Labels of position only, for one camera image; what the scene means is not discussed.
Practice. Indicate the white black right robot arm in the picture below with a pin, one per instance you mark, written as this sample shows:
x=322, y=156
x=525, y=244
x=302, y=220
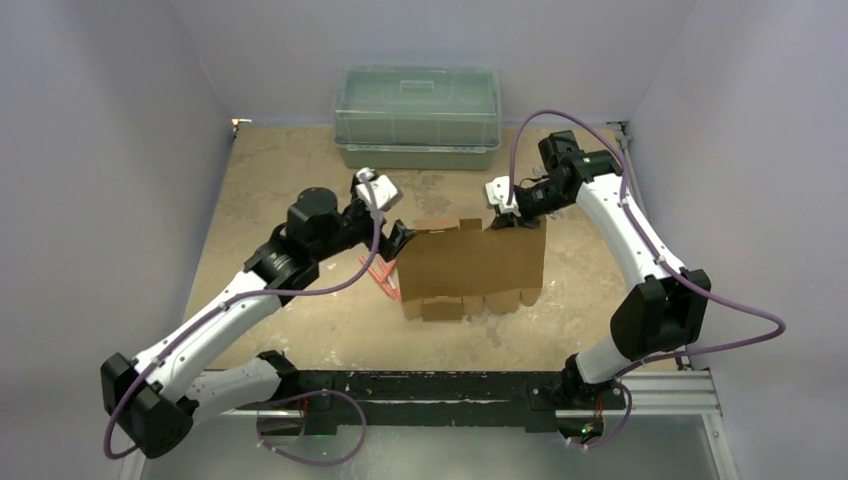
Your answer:
x=660, y=313

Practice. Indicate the green clear-lid plastic toolbox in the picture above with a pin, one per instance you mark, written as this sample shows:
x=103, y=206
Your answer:
x=418, y=117

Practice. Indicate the aluminium frame extrusion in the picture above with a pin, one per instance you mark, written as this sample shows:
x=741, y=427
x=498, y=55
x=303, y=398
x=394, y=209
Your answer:
x=672, y=393

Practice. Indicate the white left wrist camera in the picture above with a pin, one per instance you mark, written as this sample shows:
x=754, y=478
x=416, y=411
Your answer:
x=377, y=190

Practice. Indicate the brown cardboard box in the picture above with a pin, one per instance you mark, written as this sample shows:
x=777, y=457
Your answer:
x=456, y=267

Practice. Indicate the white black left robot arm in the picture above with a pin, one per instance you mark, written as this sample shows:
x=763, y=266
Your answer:
x=154, y=398

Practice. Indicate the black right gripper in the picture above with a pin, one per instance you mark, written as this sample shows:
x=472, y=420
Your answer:
x=510, y=214

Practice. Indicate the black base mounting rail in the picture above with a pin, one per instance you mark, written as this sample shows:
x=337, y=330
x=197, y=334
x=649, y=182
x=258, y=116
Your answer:
x=534, y=401

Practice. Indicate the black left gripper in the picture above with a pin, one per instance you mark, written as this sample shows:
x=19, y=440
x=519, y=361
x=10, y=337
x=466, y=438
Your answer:
x=389, y=247

